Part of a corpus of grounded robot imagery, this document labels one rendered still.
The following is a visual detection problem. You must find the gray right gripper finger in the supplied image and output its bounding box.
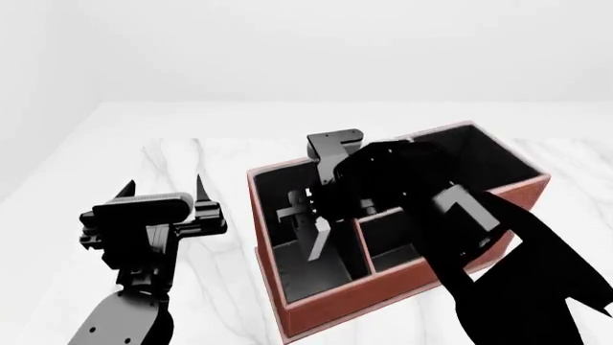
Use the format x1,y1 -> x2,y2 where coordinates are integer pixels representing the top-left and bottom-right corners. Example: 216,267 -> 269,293
276,189 -> 318,253

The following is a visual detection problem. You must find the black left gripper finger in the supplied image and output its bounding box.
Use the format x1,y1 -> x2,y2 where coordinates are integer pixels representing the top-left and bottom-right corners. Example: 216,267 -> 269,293
193,172 -> 223,220
112,178 -> 138,200

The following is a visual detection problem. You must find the red-brown compartment caddy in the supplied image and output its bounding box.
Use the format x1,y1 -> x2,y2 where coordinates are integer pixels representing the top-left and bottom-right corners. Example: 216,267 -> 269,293
245,119 -> 553,340

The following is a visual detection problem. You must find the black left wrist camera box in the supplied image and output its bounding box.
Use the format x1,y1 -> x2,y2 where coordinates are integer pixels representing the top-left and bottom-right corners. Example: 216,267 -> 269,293
91,192 -> 195,228

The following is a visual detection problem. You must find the gray right wrist camera bracket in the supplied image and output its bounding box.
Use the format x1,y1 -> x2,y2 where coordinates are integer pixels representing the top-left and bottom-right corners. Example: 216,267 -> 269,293
306,127 -> 366,187

